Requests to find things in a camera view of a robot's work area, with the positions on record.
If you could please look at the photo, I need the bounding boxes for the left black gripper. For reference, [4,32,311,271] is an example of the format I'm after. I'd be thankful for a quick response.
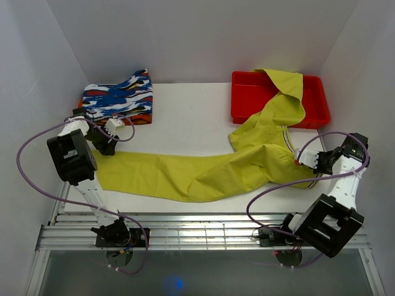
[85,123,120,157]

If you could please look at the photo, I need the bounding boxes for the yellow-green trousers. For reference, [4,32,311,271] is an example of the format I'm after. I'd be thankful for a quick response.
[94,70,318,202]

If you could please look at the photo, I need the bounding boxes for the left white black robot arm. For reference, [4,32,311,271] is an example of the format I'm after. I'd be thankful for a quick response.
[47,107,131,247]

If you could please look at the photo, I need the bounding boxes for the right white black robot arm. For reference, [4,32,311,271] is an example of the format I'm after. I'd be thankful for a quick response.
[278,133,370,258]

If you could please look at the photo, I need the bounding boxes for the folded multicolour patterned trousers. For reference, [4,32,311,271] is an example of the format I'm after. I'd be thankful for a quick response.
[78,69,153,125]

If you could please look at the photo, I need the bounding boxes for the red plastic tray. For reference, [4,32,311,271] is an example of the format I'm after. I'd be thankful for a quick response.
[230,70,331,130]

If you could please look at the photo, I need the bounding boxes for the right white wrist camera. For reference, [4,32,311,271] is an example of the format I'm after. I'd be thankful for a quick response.
[294,149,320,169]

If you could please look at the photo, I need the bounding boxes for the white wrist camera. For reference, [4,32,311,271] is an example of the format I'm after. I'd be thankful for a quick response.
[294,149,320,169]
[104,118,125,137]

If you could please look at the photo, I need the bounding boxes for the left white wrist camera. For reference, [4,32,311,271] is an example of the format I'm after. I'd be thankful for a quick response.
[104,118,125,137]

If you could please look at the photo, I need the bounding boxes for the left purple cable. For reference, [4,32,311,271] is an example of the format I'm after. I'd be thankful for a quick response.
[15,116,150,276]

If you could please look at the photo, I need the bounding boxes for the purple cable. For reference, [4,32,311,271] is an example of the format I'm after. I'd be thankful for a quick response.
[246,131,370,269]
[15,116,150,276]

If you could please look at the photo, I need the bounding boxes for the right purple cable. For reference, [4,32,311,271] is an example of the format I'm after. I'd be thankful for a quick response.
[246,131,370,269]

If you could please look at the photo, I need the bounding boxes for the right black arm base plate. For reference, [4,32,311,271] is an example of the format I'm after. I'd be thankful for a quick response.
[257,226,310,247]

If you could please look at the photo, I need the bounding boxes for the aluminium rail frame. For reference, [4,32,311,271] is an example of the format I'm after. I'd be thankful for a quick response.
[24,184,386,296]

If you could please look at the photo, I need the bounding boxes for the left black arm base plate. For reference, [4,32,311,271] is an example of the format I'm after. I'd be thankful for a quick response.
[94,228,151,248]

